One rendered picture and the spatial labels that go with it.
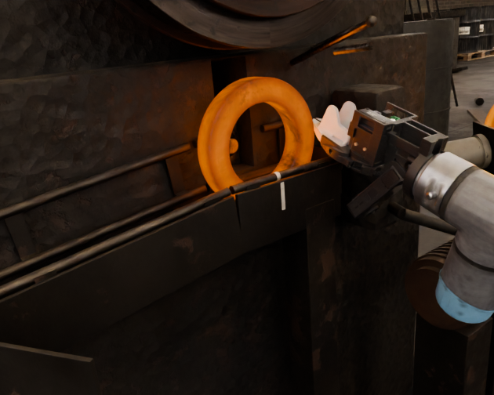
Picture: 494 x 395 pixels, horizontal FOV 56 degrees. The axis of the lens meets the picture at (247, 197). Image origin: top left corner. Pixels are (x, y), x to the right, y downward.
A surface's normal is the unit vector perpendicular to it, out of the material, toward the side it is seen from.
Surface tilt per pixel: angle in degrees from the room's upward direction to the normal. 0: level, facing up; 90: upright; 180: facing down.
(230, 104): 90
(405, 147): 90
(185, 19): 90
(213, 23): 90
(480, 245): 99
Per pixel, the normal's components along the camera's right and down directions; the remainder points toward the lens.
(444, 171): -0.41, -0.49
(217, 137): 0.57, 0.22
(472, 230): -0.85, 0.41
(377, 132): -0.80, 0.26
